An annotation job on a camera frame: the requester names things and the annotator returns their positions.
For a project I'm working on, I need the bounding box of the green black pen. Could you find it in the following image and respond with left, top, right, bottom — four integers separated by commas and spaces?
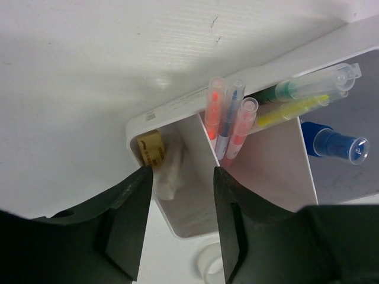
251, 63, 362, 104

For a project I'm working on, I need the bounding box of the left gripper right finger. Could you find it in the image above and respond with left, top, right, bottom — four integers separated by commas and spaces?
213, 167, 378, 283

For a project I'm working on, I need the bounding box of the yellow eraser block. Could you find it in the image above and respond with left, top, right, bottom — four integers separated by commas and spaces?
137, 130, 165, 169

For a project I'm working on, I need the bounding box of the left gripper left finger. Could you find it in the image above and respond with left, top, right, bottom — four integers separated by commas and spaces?
1, 166, 153, 283

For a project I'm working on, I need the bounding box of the yellow highlighter pen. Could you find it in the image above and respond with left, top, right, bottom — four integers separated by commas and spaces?
255, 89, 350, 129

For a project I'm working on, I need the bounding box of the clear tape roll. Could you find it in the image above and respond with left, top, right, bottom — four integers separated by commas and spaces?
196, 243, 224, 284

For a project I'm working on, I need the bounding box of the white organizer lying tilted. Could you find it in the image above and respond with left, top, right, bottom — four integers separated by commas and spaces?
126, 16, 378, 238

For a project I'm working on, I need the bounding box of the blue pen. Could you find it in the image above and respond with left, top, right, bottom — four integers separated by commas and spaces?
215, 79, 246, 161

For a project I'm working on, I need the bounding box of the orange pen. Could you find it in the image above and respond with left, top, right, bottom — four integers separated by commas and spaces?
204, 77, 225, 146
222, 98, 259, 166

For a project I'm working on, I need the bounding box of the white eraser block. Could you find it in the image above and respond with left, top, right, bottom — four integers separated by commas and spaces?
153, 140, 184, 201

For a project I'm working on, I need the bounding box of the clear glue bottle blue cap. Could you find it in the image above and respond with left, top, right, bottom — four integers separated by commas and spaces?
301, 122, 370, 165

